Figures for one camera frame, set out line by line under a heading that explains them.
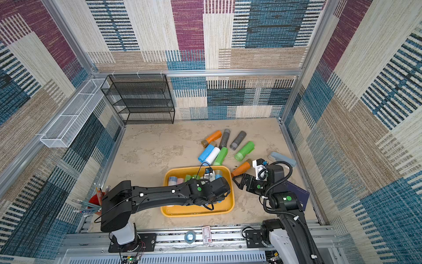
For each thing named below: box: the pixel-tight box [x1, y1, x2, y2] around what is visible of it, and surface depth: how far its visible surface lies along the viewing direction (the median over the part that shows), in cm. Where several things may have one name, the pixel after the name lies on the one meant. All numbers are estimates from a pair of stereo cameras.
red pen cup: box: [71, 182, 111, 216], surface depth 77 cm
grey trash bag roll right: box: [229, 130, 247, 151], surface depth 109 cm
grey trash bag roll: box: [219, 128, 231, 150], surface depth 110 cm
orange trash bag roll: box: [201, 130, 222, 148], surface depth 110 cm
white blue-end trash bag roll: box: [202, 146, 221, 167], surface depth 101 cm
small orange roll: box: [231, 161, 251, 178], surface depth 97 cm
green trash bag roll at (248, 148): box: [234, 140, 255, 162], surface depth 104 cm
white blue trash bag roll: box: [168, 176, 178, 186], surface depth 90 cm
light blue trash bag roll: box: [197, 144, 215, 163], surface depth 104 cm
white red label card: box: [202, 225, 213, 245], surface depth 76 cm
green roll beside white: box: [213, 146, 229, 166], surface depth 101 cm
